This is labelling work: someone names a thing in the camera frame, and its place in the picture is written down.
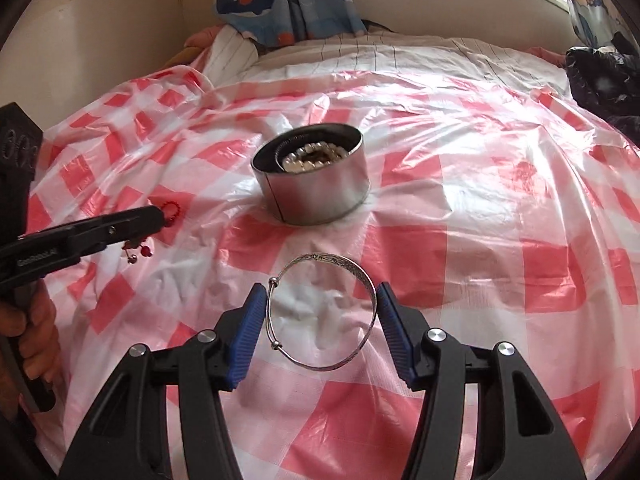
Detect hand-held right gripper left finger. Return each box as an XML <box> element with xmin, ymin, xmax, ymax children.
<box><xmin>57</xmin><ymin>282</ymin><xmax>268</xmax><ymax>480</ymax></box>

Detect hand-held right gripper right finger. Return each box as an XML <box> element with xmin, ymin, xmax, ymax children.
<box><xmin>376</xmin><ymin>281</ymin><xmax>587</xmax><ymax>480</ymax></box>

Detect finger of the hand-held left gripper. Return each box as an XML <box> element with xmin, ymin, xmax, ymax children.
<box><xmin>67</xmin><ymin>205</ymin><xmax>167</xmax><ymax>257</ymax></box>

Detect red bead bracelet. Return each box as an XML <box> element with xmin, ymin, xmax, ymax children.
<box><xmin>122</xmin><ymin>197</ymin><xmax>190</xmax><ymax>265</ymax></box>

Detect wide silver bangle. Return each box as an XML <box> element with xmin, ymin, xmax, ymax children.
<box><xmin>266</xmin><ymin>254</ymin><xmax>379</xmax><ymax>372</ymax></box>

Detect round metal tin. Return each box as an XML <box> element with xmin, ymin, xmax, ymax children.
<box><xmin>251</xmin><ymin>123</ymin><xmax>372</xmax><ymax>226</ymax></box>

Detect white pearl bead bracelet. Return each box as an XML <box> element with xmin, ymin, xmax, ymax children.
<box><xmin>281</xmin><ymin>142</ymin><xmax>351</xmax><ymax>172</ymax></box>

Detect person's left hand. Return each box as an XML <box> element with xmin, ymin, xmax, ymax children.
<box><xmin>0</xmin><ymin>290</ymin><xmax>62</xmax><ymax>401</ymax></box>

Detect red checked plastic sheet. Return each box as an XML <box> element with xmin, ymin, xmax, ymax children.
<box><xmin>25</xmin><ymin>67</ymin><xmax>640</xmax><ymax>480</ymax></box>

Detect pink cloth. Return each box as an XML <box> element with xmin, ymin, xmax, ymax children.
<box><xmin>525</xmin><ymin>45</ymin><xmax>570</xmax><ymax>69</ymax></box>
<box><xmin>162</xmin><ymin>27</ymin><xmax>222</xmax><ymax>69</ymax></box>

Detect blue whale print curtain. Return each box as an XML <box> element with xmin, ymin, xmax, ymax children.
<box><xmin>210</xmin><ymin>0</ymin><xmax>369</xmax><ymax>50</ymax></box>
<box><xmin>565</xmin><ymin>0</ymin><xmax>640</xmax><ymax>57</ymax></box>

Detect striped white bedsheet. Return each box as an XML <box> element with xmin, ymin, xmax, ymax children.
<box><xmin>200</xmin><ymin>27</ymin><xmax>571</xmax><ymax>92</ymax></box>

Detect dark clothes pile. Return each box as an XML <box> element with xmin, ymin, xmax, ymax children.
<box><xmin>564</xmin><ymin>32</ymin><xmax>640</xmax><ymax>135</ymax></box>

